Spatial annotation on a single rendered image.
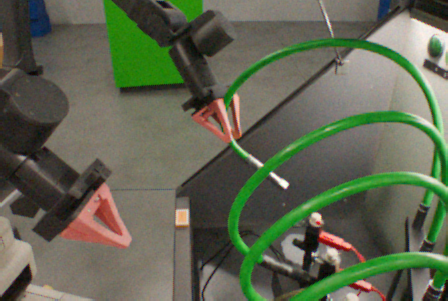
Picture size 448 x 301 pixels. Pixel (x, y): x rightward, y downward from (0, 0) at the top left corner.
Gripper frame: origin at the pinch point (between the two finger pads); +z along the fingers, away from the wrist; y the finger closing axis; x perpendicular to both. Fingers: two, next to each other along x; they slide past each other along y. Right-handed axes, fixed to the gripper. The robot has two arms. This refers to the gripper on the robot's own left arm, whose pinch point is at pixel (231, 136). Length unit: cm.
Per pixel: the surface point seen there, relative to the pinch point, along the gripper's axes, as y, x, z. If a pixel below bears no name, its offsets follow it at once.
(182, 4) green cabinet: 232, 139, -154
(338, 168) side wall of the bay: 38.2, 1.6, 19.5
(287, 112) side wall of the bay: 24.7, -0.1, 0.2
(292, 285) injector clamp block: 1.8, 6.0, 30.7
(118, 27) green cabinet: 192, 191, -165
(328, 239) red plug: 0.9, -6.5, 23.9
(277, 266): -10.9, -3.3, 21.3
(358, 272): -25.0, -22.5, 18.4
